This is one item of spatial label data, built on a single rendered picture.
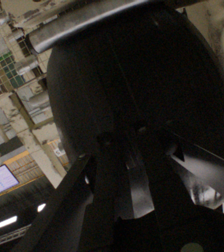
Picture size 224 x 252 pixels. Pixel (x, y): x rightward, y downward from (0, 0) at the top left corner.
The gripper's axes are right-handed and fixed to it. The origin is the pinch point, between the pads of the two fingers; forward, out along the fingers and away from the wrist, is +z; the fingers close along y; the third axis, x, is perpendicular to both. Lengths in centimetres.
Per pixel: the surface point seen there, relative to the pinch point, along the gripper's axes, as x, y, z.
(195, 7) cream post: 11.5, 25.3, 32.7
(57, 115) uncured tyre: 1.7, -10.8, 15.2
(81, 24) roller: 14.2, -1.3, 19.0
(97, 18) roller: 14.2, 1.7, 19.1
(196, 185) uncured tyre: -16.4, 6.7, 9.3
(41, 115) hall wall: -87, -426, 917
